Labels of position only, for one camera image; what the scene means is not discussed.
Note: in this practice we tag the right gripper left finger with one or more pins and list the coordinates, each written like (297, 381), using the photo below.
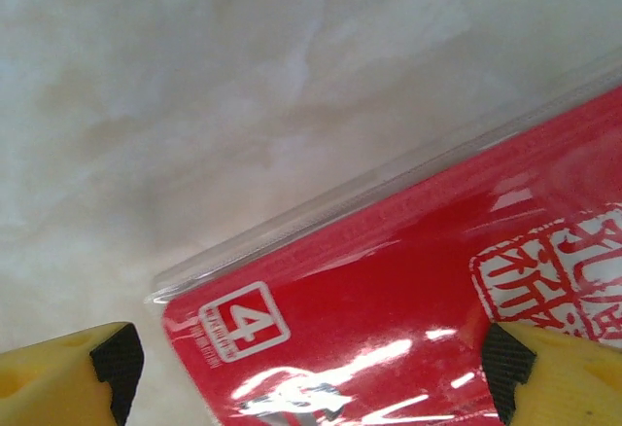
(58, 382)

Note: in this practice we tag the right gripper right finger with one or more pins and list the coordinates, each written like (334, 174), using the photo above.
(559, 382)

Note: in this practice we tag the red plastic packet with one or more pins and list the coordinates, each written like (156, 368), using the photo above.
(389, 299)

